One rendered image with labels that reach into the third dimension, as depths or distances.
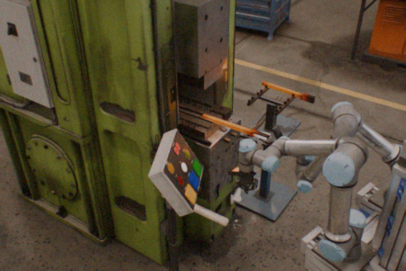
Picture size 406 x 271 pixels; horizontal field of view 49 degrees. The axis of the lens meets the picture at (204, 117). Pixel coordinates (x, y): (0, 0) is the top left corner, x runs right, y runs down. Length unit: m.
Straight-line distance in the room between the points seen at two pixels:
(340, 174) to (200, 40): 1.01
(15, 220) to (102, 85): 1.55
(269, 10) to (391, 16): 1.54
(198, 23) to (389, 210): 1.27
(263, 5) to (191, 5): 3.99
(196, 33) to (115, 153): 0.99
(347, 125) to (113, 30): 1.26
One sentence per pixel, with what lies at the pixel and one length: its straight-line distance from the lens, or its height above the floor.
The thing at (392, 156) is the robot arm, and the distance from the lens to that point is 2.53.
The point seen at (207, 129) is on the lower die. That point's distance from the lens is 2.65.
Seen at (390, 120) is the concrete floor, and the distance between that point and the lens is 4.82.
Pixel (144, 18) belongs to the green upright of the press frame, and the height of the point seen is 1.75.
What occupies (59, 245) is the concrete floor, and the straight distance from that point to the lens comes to 3.45.
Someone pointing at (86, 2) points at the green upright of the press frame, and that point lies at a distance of 2.37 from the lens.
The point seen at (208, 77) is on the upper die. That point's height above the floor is 1.33.
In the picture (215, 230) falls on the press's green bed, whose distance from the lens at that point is 3.19.
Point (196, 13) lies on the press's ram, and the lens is 2.23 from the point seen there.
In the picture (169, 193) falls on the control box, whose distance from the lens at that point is 2.10.
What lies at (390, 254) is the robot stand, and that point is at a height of 0.82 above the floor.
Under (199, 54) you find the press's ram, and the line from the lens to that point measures 2.32.
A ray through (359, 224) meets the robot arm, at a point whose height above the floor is 1.04.
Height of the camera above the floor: 2.51
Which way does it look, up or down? 34 degrees down
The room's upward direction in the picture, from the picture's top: 1 degrees counter-clockwise
